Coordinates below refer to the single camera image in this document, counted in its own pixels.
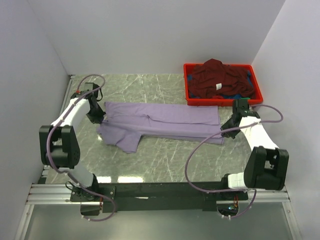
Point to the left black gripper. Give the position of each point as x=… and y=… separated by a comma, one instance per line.
x=98, y=118

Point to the lavender t shirt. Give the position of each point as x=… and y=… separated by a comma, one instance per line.
x=127, y=122

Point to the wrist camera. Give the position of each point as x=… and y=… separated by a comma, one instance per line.
x=241, y=108
x=95, y=88

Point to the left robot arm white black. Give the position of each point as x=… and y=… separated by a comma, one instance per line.
x=59, y=147

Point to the dark red t shirt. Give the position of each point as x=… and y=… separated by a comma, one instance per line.
x=214, y=78

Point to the red plastic bin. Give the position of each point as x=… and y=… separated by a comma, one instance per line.
x=188, y=69

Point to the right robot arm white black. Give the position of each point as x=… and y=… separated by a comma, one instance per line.
x=267, y=165

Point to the aluminium front rail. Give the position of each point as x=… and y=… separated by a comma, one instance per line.
x=58, y=194

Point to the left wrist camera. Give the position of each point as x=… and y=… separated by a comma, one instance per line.
x=95, y=88

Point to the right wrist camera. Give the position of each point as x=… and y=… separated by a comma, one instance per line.
x=241, y=108

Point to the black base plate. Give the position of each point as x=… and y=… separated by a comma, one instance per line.
x=143, y=196

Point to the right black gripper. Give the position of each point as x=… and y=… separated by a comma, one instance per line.
x=227, y=134

